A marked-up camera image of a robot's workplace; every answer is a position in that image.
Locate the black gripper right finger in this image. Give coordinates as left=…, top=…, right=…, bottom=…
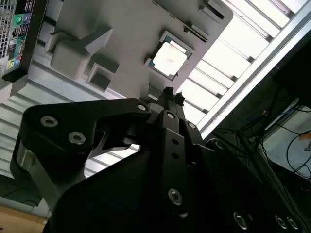
left=174, top=91, right=217, bottom=166

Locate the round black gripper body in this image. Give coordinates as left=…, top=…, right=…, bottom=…
left=43, top=116, right=307, bottom=233

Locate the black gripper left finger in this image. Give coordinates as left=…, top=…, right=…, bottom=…
left=9, top=86, right=190, bottom=218

